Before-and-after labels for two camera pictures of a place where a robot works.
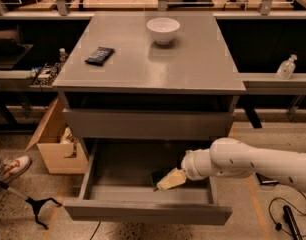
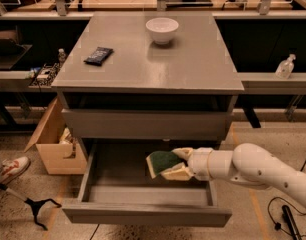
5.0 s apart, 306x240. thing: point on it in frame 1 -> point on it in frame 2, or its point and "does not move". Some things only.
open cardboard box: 61,157 does not move
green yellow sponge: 156,176 -> 160,160
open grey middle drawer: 117,187 does not move
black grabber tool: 36,204 does not move
